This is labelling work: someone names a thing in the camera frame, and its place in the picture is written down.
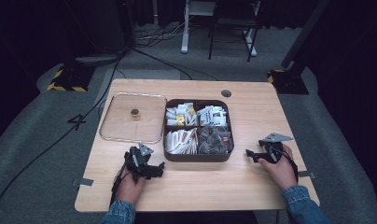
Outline right hand-held gripper black cable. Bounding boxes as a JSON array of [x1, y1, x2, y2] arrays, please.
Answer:
[[281, 148, 300, 184]]

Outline clear lid with gold knob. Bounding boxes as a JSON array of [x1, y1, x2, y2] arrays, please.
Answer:
[[98, 91, 168, 145]]

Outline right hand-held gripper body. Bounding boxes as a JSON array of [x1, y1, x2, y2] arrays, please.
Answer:
[[258, 133, 294, 165]]

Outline long black floor cable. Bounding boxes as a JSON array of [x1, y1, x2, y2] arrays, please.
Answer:
[[0, 50, 127, 218]]

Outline pile of white printed packets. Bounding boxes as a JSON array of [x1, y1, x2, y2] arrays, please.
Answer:
[[196, 105, 229, 127]]

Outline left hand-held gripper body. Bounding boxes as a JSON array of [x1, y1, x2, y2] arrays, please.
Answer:
[[124, 142, 155, 185]]

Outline pile of clear tea bags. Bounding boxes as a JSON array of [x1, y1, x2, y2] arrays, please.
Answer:
[[197, 126, 234, 156]]

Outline person's left hand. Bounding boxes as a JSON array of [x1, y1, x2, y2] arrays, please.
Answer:
[[114, 168, 147, 205]]

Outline pile of white yellow packets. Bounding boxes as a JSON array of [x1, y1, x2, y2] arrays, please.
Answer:
[[165, 102, 198, 127]]

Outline hand-held gripper black cable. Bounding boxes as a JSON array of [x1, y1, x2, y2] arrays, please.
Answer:
[[109, 151, 131, 207], [281, 148, 300, 184]]

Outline black slanted metal pole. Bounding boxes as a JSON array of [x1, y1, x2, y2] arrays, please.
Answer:
[[281, 0, 331, 70]]

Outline person's right hand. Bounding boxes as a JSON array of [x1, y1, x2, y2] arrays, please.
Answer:
[[258, 144, 299, 191]]

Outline brown divided storage box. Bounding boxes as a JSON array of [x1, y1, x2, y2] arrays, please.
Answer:
[[162, 98, 235, 163]]

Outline bundle of floor cables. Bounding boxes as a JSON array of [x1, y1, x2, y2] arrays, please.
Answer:
[[134, 17, 191, 49]]

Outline black yellow striped stand base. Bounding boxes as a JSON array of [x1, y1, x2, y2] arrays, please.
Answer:
[[267, 68, 310, 95], [47, 63, 96, 93]]

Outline pile of white orange sachets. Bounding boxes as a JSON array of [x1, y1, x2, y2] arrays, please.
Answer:
[[164, 128, 200, 156]]

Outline white desk frame leg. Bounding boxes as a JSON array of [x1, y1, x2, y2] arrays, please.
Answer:
[[244, 27, 258, 58], [180, 0, 217, 55]]

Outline black metal chair frame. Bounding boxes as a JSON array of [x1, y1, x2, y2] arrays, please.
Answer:
[[207, 0, 261, 63]]

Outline left hand-held gripper black cable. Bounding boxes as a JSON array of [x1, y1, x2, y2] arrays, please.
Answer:
[[109, 151, 131, 207]]

